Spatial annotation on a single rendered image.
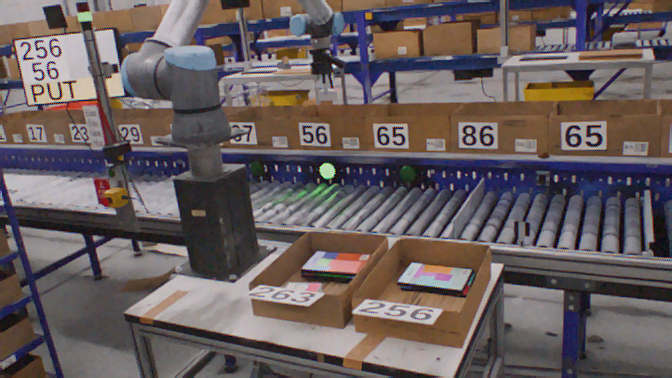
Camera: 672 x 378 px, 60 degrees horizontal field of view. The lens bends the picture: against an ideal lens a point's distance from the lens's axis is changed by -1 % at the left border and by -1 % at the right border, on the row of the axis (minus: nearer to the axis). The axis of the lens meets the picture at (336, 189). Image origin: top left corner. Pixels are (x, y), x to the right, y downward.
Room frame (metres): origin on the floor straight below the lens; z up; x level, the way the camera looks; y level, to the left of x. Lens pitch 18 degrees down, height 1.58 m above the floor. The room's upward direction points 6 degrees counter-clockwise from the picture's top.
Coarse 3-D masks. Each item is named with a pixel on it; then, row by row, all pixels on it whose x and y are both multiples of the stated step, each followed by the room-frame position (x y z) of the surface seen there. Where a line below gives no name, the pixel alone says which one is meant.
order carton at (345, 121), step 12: (312, 108) 2.96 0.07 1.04; (324, 108) 2.98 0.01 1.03; (336, 108) 2.95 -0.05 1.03; (348, 108) 2.92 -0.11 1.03; (360, 108) 2.89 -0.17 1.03; (372, 108) 2.86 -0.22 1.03; (300, 120) 2.72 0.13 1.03; (312, 120) 2.69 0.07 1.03; (324, 120) 2.66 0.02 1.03; (336, 120) 2.63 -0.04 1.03; (348, 120) 2.60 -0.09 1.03; (360, 120) 2.58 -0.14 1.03; (336, 132) 2.64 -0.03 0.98; (348, 132) 2.61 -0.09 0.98; (360, 132) 2.58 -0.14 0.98; (300, 144) 2.73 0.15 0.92; (336, 144) 2.64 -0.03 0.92; (360, 144) 2.58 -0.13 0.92
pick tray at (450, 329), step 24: (408, 240) 1.63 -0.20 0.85; (432, 240) 1.60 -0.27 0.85; (384, 264) 1.52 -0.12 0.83; (408, 264) 1.63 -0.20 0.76; (456, 264) 1.57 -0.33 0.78; (480, 264) 1.53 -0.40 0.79; (360, 288) 1.36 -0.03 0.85; (384, 288) 1.50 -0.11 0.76; (480, 288) 1.37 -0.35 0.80; (456, 312) 1.19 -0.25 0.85; (408, 336) 1.24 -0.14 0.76; (432, 336) 1.21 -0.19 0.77; (456, 336) 1.19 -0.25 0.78
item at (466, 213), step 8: (480, 184) 2.19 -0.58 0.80; (480, 192) 2.19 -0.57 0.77; (472, 200) 2.06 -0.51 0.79; (480, 200) 2.18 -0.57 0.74; (464, 208) 1.96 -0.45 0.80; (472, 208) 2.06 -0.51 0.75; (456, 216) 1.87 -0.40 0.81; (464, 216) 1.95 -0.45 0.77; (472, 216) 2.05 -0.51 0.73; (456, 224) 1.85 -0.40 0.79; (464, 224) 1.95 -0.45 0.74; (456, 232) 1.85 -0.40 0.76
